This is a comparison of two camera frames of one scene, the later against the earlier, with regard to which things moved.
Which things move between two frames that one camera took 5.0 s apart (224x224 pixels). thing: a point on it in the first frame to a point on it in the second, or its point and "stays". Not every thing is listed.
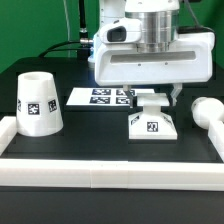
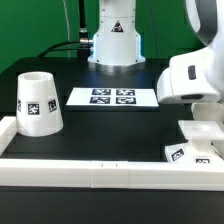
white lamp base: [151, 123] to [199, 135]
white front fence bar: [143, 175] stays
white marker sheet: [103, 96] stays
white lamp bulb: [206, 109] stays
